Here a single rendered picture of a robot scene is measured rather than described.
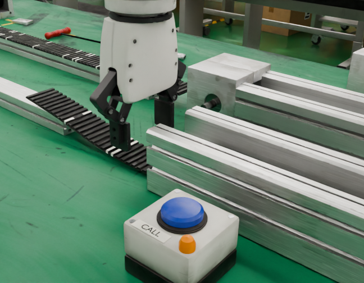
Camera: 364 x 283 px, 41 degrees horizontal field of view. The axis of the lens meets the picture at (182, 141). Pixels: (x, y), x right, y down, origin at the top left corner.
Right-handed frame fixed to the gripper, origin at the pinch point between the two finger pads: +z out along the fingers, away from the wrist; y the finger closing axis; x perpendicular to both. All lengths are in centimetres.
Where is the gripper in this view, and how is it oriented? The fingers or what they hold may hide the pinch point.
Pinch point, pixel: (142, 128)
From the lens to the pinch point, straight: 64.6
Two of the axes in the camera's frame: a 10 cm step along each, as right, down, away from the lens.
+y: -6.3, 3.5, -7.0
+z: -0.2, 8.9, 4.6
